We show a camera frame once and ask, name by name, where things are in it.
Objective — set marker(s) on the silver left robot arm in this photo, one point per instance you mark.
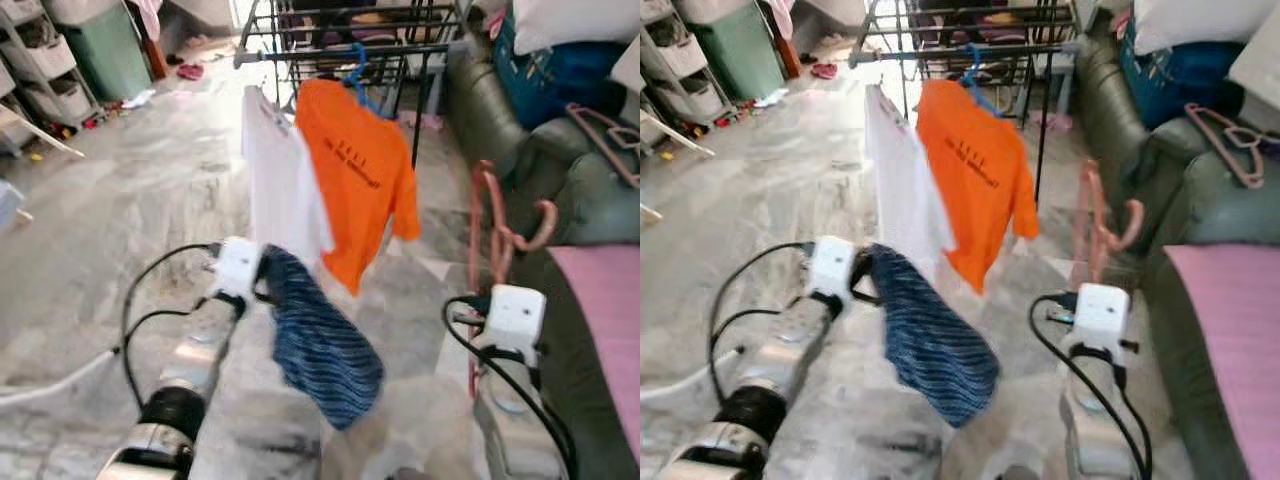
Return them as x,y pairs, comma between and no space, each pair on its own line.
195,350
790,345

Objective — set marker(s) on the pink plastic hanger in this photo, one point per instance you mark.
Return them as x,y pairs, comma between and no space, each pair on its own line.
575,112
483,220
1088,220
1195,112

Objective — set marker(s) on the dark green sofa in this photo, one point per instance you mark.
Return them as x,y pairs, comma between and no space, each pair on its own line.
1200,215
580,210

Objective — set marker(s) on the blue hard suitcase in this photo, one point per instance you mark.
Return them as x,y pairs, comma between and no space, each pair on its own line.
560,85
1180,85

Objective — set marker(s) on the beige plastic chair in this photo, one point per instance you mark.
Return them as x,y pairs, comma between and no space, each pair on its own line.
45,137
685,141

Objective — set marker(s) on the orange printed T-shirt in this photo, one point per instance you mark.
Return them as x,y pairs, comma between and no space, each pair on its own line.
980,180
360,180

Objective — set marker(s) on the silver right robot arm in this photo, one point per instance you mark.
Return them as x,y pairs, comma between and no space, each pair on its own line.
1095,420
510,420

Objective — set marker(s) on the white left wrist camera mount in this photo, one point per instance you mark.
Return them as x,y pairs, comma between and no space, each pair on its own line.
830,265
237,268

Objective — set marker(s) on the pink sofa cover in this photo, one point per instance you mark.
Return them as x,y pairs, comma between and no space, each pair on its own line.
600,330
1230,340

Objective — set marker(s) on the green lidded bin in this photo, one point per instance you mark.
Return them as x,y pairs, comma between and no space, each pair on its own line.
745,55
115,55

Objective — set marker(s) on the white pillow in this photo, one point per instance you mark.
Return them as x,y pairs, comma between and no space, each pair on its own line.
570,22
1200,22

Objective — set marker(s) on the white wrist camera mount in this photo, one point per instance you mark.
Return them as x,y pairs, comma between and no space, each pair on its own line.
830,265
237,268
515,320
1100,318

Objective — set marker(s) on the white T-shirt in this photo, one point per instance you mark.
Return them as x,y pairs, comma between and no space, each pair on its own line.
900,180
280,180

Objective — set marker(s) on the black metal drying rack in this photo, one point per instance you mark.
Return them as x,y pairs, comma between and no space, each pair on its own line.
243,60
860,60

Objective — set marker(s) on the blue plastic hanger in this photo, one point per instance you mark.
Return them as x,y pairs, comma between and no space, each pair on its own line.
975,60
358,60

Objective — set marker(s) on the blue plaid shirt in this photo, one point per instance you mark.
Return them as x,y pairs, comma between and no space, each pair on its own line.
320,340
935,340

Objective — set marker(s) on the white plastic box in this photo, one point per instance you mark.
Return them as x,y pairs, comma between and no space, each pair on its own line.
628,65
1258,70

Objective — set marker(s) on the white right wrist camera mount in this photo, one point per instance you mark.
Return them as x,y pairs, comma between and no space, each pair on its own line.
515,320
1100,318

